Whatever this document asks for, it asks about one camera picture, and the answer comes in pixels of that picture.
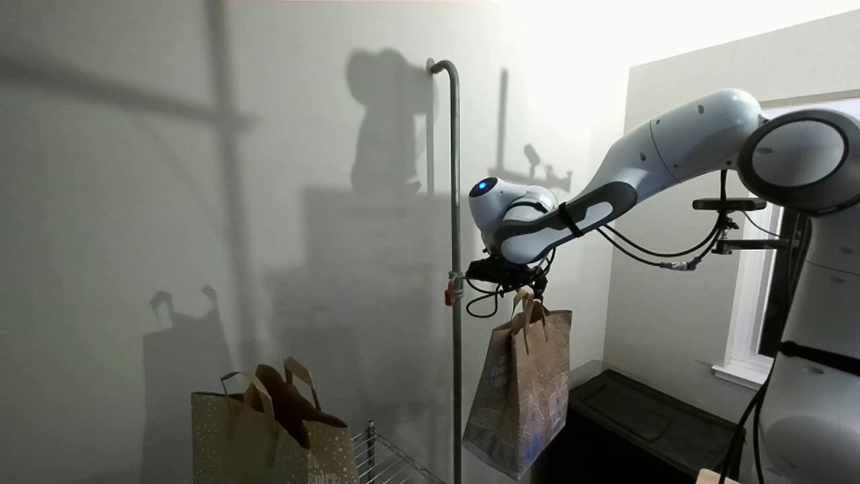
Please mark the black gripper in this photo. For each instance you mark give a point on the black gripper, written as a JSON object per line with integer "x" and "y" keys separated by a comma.
{"x": 507, "y": 275}

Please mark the brown printed paper bag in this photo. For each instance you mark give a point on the brown printed paper bag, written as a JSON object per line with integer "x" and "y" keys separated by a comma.
{"x": 519, "y": 404}

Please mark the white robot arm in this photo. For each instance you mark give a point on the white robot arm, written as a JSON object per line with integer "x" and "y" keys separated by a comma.
{"x": 807, "y": 161}

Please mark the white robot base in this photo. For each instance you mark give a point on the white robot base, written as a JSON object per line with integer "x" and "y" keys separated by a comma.
{"x": 812, "y": 404}

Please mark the grey metal rack pole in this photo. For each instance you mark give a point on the grey metal rack pole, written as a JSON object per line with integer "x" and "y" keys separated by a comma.
{"x": 453, "y": 290}

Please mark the brown dotted paper bag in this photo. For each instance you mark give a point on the brown dotted paper bag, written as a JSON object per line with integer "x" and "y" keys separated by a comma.
{"x": 269, "y": 427}

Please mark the black low cabinet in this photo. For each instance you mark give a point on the black low cabinet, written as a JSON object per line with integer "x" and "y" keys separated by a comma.
{"x": 621, "y": 430}

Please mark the wire rack shelf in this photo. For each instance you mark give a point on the wire rack shelf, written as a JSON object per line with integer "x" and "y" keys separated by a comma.
{"x": 384, "y": 459}

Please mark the black camera on tripod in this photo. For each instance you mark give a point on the black camera on tripod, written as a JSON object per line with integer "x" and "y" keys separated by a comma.
{"x": 724, "y": 225}

